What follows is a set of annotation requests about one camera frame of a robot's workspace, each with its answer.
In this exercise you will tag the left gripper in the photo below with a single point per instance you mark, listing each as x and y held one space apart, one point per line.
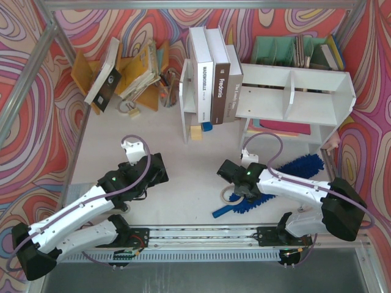
159 170

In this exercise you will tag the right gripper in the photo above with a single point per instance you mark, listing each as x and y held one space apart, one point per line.
225 171

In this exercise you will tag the beige tape roll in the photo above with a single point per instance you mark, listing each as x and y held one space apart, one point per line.
226 193

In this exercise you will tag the blue microfiber duster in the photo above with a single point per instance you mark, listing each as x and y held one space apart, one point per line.
304 167

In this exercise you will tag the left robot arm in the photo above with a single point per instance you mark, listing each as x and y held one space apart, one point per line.
41 246

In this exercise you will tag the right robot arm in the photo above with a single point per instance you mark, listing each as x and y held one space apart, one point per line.
333 207

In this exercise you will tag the white bookshelf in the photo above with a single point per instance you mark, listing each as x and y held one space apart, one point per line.
320 98

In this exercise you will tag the blue cube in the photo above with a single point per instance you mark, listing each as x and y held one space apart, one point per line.
206 126

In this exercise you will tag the wooden block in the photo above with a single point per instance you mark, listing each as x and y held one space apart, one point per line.
196 132

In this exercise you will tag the pink folder stack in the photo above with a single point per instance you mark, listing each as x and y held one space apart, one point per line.
279 127

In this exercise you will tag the clear pencil cup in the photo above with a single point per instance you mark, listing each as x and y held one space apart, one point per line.
168 88

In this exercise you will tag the taupe Lonely Ones book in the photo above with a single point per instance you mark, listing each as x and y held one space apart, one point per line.
235 80

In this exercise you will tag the white black leaning book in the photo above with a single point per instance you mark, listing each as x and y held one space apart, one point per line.
105 78

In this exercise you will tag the stack of worn books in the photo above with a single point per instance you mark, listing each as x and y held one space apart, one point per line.
141 72

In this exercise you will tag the brown Fredonia book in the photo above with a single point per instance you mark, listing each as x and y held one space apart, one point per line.
221 72

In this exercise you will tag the white Mademoiselle book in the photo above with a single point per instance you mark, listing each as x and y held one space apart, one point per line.
202 69

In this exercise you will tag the pink toy figure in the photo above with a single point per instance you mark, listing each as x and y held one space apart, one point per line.
332 143

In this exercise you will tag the yellow wooden zigzag shelf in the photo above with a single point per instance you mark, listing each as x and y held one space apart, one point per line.
82 70

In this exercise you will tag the green file organizer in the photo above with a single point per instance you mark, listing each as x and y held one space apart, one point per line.
281 51

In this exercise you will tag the blue yellow book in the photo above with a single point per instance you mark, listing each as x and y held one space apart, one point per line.
332 49

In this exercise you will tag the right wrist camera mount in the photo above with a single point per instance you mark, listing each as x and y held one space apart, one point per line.
247 158

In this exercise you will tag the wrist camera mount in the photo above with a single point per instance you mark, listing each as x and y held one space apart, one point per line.
247 158
134 151

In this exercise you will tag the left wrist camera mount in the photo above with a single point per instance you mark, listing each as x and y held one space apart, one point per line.
134 151

